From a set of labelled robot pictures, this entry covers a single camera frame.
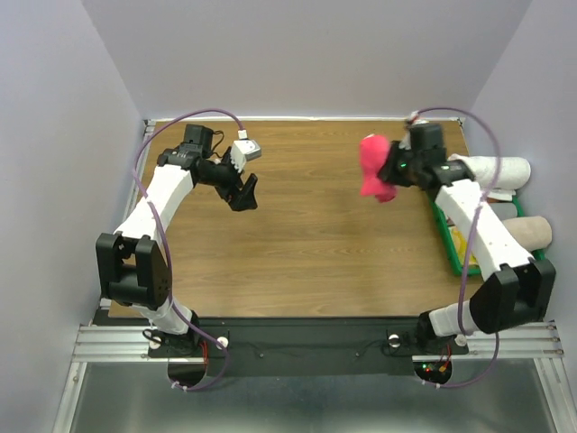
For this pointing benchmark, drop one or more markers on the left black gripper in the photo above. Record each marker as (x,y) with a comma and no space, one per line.
(243,199)

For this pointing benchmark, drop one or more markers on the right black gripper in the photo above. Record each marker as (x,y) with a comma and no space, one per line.
(387,170)

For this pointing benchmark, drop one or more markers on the pink microfiber towel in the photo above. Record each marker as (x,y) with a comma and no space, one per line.
(373,153)

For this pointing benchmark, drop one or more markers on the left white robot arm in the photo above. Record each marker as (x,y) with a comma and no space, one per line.
(134,263)

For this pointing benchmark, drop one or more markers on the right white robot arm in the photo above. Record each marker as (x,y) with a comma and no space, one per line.
(516,286)

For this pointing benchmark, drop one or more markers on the yellow towel in bin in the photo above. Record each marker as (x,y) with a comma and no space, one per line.
(459,243)

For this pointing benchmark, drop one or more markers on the grey rolled towel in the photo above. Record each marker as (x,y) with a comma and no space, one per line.
(504,210)

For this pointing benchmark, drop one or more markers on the white rolled towel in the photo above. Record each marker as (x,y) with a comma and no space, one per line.
(508,173)

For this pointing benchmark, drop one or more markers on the beige rolled towel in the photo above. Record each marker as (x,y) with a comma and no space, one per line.
(531,232)

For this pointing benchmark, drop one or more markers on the green plastic bin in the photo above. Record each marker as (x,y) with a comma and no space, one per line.
(443,222)

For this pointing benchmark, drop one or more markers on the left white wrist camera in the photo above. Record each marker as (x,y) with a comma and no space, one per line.
(243,151)

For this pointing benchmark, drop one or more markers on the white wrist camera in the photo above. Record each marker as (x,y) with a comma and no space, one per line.
(243,151)
(414,118)

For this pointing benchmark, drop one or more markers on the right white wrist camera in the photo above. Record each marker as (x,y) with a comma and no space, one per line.
(414,118)

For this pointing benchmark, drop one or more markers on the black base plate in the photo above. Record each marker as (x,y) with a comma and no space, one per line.
(285,347)

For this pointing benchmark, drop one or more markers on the aluminium frame rail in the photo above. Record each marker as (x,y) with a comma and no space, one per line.
(114,344)

